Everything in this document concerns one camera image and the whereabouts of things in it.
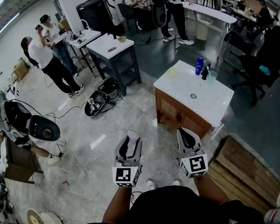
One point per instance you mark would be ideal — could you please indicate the white cluttered desk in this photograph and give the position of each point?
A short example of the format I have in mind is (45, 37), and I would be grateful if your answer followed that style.
(84, 37)

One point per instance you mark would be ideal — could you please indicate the black and white backpack rig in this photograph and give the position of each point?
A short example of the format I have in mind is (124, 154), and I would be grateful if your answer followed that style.
(40, 126)

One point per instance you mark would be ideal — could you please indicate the person's right white shoe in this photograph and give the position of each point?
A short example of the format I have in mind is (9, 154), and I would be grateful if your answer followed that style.
(176, 182)

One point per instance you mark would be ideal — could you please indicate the black oval hanging rig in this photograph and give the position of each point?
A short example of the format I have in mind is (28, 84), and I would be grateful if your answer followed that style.
(159, 14)

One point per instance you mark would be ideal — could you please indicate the blue plastic bottle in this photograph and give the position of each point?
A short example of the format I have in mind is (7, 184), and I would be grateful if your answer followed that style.
(199, 66)

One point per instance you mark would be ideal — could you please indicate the person's black clothing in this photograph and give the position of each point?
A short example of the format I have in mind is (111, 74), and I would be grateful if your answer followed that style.
(173, 210)

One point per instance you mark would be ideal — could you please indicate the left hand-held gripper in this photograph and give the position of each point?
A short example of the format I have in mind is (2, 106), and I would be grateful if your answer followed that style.
(124, 174)

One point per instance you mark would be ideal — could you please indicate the small black faucet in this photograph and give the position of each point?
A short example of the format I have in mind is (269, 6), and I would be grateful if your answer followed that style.
(114, 36)

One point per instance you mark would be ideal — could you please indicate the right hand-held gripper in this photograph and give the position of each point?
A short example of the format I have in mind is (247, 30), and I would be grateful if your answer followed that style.
(196, 164)

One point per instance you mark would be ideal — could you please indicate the white waste bin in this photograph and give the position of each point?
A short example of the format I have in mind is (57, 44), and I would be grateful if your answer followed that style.
(201, 31)

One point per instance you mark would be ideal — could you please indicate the cardboard box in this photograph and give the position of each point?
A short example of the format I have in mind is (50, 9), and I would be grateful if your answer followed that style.
(20, 69)

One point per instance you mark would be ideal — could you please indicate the person's left forearm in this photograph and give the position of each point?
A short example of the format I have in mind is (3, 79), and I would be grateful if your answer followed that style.
(117, 206)

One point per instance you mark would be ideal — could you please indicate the metal sink drain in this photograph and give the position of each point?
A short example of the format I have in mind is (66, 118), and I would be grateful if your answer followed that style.
(193, 96)

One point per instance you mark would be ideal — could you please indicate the long white table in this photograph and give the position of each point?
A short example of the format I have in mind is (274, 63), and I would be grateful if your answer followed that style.
(209, 12)

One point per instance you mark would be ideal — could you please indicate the teal object on chair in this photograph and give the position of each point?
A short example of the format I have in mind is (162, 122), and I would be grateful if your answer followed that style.
(264, 70)

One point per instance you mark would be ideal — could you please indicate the beige bowl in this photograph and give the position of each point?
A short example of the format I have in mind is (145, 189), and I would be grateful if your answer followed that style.
(122, 39)

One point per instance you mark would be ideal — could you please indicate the black office chair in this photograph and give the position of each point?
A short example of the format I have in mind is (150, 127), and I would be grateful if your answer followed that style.
(265, 55)

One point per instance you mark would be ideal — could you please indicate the person's right forearm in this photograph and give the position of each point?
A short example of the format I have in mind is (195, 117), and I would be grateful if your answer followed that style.
(209, 189)

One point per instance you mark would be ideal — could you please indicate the wooden pallet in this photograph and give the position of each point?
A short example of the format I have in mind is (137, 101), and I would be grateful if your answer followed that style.
(241, 171)

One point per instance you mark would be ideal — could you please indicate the person's white shoe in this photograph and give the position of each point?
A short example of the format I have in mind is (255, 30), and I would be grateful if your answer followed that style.
(176, 182)
(150, 184)

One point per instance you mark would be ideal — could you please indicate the black equipment case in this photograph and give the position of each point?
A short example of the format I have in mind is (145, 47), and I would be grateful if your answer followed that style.
(97, 15)

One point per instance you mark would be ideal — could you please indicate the purple cloth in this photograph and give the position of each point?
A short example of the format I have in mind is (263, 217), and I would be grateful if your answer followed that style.
(111, 49)

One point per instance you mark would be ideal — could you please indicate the clear green cup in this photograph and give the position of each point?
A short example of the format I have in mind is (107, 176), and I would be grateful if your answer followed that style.
(212, 77)

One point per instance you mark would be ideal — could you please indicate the person's left white shoe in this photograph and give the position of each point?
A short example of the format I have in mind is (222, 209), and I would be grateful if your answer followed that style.
(150, 184)

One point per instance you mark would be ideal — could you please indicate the wooden vanity cabinet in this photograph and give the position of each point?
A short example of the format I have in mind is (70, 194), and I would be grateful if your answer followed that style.
(170, 110)

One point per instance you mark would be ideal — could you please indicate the dark table with white basin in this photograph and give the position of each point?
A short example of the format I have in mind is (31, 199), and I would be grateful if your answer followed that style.
(113, 52)

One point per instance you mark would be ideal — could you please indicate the black sink faucet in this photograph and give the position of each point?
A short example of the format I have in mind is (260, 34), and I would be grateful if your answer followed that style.
(205, 71)

